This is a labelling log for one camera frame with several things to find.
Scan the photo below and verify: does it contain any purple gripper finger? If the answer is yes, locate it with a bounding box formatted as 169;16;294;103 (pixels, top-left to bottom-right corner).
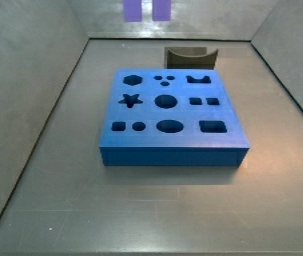
123;0;141;22
152;0;171;21

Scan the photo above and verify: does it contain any dark grey curved holder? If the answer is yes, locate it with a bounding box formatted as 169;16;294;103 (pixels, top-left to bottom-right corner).
164;47;219;70

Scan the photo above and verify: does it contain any blue shape-sorter block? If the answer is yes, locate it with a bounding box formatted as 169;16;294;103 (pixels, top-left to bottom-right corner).
99;69;250;166

